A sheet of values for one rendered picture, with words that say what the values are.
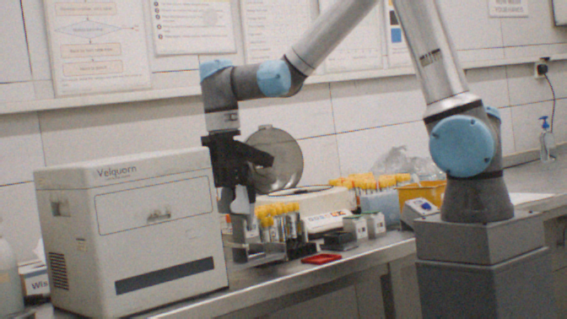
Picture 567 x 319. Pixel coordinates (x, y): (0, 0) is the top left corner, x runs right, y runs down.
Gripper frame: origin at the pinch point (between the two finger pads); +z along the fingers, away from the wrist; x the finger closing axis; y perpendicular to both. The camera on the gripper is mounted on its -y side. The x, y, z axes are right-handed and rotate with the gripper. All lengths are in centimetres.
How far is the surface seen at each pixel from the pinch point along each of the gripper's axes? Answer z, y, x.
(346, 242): 10.9, -29.2, -0.3
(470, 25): -50, -167, -59
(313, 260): 12.0, -15.5, 3.1
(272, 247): 7.6, -7.5, -1.3
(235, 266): 8.5, 5.9, 3.2
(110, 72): -40, -2, -59
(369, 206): 4.9, -46.0, -8.1
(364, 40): -45, -103, -58
